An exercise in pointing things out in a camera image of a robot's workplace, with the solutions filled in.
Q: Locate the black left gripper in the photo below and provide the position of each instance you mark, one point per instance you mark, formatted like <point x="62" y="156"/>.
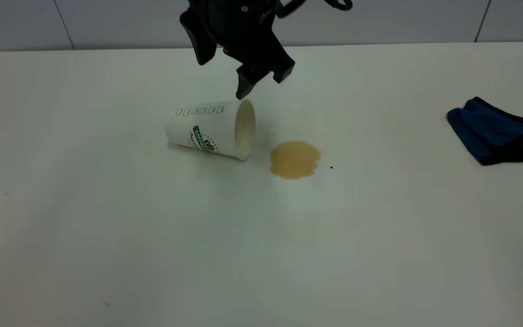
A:
<point x="239" y="32"/>

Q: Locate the white paper coffee cup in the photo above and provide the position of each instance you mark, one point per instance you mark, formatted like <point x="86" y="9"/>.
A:
<point x="207" y="129"/>

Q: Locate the tan coffee spill puddle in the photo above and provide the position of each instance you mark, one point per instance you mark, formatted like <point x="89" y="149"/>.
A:
<point x="294" y="160"/>

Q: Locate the blue cloth with black trim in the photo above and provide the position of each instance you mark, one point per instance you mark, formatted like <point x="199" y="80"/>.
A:
<point x="493" y="131"/>

